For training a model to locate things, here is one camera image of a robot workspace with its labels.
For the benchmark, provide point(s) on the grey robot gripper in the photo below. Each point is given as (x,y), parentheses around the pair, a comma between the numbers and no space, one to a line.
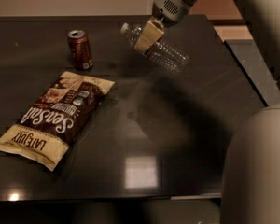
(168,8)

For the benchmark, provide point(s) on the clear plastic water bottle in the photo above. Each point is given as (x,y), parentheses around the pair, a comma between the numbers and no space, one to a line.
(162,53)

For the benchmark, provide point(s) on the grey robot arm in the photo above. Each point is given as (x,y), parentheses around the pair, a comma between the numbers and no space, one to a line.
(251,176)

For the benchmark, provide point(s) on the red soda can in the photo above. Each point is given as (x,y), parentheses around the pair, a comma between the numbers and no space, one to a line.
(80,49)

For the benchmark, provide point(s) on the grey side table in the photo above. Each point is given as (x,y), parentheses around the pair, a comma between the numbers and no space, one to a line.
(246,53)

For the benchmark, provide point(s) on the brown sea salt chip bag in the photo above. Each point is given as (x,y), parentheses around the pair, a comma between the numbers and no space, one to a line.
(52,124)

